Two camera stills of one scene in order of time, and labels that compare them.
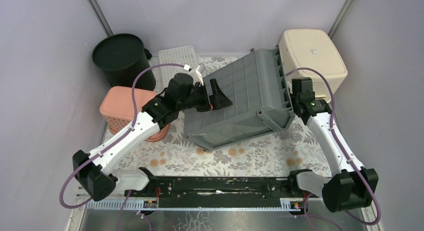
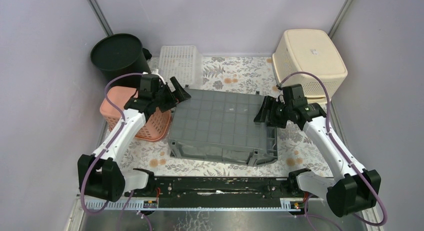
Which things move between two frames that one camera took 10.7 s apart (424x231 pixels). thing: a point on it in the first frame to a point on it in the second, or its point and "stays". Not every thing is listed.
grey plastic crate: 247,96 to 218,125
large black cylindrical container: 122,58 stays
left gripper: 205,99 to 166,94
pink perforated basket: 117,108 stays
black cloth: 148,54 stays
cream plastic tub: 313,48 stays
